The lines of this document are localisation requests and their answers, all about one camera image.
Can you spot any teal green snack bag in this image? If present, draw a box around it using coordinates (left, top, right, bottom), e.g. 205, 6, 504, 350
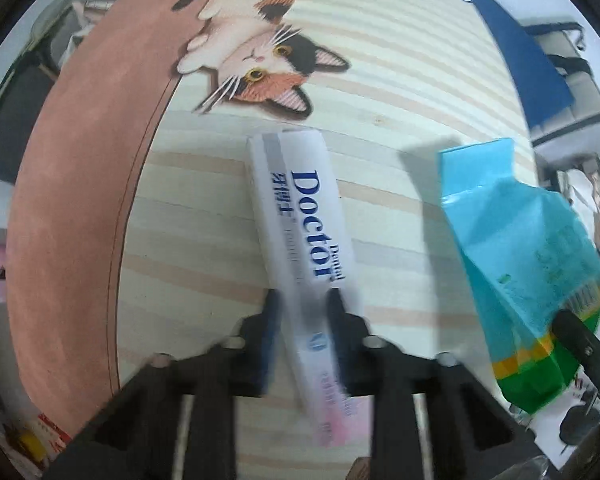
439, 138, 600, 414

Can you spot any white pink toothpaste box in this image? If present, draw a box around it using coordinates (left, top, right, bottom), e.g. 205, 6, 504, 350
247, 129, 370, 448

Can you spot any chair with paper bags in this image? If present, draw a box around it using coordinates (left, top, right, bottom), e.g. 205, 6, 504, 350
539, 154, 600, 253

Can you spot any cat print table mat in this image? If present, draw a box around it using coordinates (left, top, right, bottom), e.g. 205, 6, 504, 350
7, 0, 535, 434

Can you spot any grey chair with folder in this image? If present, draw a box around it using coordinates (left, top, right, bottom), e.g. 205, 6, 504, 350
524, 22, 600, 148

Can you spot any grey folding chair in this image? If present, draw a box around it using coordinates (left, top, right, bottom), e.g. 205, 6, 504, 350
0, 0, 116, 184

